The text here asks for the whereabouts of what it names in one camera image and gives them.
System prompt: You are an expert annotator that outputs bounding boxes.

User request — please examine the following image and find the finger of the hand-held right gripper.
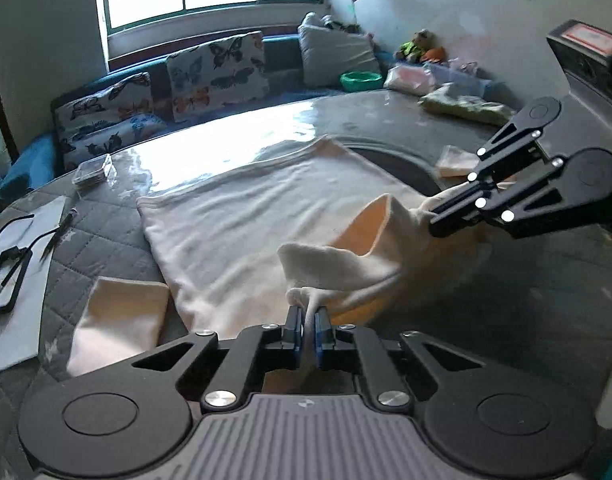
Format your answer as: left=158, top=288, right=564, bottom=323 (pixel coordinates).
left=428, top=157, right=578, bottom=241
left=428, top=121, right=542, bottom=215

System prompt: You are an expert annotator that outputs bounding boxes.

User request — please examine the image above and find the blue sofa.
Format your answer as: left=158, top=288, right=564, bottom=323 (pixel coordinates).
left=0, top=30, right=401, bottom=211

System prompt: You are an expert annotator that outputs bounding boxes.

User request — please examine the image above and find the green plastic bowl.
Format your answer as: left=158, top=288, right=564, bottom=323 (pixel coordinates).
left=340, top=70, right=385, bottom=93

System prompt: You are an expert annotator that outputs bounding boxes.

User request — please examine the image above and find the pink and white plastic bag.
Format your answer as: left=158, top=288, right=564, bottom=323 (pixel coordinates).
left=383, top=62, right=437, bottom=97

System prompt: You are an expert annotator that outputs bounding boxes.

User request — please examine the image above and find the large butterfly print cushion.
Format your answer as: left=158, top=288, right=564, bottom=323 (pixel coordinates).
left=165, top=31, right=271, bottom=124

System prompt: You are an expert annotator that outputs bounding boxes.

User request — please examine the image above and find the yellow green plastic bag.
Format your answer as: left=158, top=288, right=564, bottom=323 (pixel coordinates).
left=418, top=84, right=517, bottom=127

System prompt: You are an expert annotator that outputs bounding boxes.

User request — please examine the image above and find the person's teal clothing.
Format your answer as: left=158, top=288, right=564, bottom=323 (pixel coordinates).
left=588, top=429, right=612, bottom=480

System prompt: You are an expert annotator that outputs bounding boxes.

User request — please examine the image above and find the small cream cloth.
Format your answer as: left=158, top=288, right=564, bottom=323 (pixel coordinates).
left=435, top=144, right=480, bottom=179

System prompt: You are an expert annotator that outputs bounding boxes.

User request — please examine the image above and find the stuffed toy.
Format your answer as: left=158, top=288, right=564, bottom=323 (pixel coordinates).
left=395, top=29, right=447, bottom=65

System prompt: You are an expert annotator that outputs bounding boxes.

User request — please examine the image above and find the grey pillow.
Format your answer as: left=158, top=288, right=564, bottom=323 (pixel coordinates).
left=298, top=12, right=383, bottom=89

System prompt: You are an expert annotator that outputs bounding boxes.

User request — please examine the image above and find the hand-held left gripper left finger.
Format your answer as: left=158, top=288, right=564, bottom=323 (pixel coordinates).
left=130, top=306, right=305, bottom=413

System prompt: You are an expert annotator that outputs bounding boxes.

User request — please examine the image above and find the black cable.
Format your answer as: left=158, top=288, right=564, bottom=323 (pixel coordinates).
left=0, top=212, right=62, bottom=261

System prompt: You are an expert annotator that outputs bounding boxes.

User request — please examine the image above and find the clear plastic box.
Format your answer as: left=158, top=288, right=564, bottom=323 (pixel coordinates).
left=72, top=154, right=115, bottom=189

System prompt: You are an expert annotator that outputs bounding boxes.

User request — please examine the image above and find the black pen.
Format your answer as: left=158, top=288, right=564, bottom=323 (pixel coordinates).
left=38, top=209, right=78, bottom=263

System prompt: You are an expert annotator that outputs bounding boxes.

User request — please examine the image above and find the cream sweatshirt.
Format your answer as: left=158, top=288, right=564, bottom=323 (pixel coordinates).
left=66, top=135, right=489, bottom=379

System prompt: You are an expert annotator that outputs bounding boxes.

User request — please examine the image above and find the white paper sheet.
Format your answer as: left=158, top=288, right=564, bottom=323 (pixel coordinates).
left=0, top=195, right=70, bottom=377

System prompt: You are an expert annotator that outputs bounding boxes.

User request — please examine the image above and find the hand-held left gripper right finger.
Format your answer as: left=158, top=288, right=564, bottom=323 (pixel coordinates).
left=314, top=306, right=486, bottom=411

